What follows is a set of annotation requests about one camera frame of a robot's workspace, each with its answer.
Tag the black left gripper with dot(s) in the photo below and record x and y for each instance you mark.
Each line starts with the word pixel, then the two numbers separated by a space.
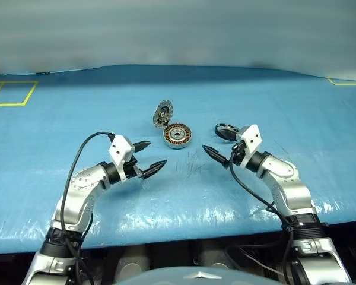
pixel 134 169

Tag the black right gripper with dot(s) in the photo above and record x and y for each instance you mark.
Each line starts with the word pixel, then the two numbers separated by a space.
pixel 239 150

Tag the black round motor rotor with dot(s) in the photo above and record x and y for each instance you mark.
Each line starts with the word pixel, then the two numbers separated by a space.
pixel 224 126

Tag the motor body with copper windings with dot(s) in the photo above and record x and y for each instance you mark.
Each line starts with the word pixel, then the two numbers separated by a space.
pixel 173 139

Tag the silver rotor disc part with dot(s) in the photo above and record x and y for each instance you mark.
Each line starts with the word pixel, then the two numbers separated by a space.
pixel 161 114

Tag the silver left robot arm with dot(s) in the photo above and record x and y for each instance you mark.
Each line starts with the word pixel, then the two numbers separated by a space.
pixel 83 184

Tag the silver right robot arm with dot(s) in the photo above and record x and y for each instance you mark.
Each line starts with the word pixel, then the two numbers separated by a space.
pixel 293 190

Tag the blue plastic table cover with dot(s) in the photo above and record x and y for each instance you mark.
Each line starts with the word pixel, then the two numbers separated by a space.
pixel 77 118

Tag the grey rounded shape under table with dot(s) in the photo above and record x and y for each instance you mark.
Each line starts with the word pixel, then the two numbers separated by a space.
pixel 213 258
pixel 132 264

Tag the grey robot torso with emblem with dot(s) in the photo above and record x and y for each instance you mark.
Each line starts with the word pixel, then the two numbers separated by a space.
pixel 166 276

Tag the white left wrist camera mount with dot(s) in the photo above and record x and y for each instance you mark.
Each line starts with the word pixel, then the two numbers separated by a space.
pixel 120 148

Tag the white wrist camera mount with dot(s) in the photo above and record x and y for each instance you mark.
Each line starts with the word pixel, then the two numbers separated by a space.
pixel 250 136
pixel 120 148

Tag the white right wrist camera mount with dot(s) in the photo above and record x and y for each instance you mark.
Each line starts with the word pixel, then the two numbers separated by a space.
pixel 250 136

